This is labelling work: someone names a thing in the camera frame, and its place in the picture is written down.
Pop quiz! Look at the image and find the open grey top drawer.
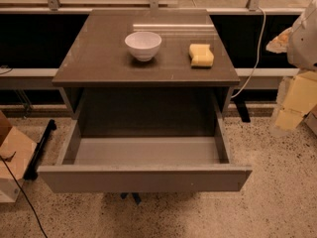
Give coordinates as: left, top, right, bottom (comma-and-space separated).
37, 88, 254, 193

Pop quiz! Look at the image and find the cardboard box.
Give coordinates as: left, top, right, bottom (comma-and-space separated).
0, 111, 37, 202

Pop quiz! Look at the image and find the white cable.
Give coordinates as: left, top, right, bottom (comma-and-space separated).
230, 7, 267, 100

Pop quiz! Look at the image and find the black cable on floor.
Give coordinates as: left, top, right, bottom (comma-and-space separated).
0, 156, 50, 238

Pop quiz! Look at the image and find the yellow sponge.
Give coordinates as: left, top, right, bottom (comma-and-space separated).
189, 44, 214, 67

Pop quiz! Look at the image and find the black table leg foot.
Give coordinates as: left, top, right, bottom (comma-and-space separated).
233, 94, 251, 123

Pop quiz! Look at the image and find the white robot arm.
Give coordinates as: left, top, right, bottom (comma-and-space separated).
265, 0, 317, 137

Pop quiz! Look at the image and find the white ceramic bowl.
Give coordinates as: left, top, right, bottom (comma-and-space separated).
125, 32, 161, 61

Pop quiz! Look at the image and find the black bar on floor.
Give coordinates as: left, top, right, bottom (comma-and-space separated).
23, 119, 56, 180

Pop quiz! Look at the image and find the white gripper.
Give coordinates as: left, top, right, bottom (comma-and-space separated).
265, 28, 317, 137

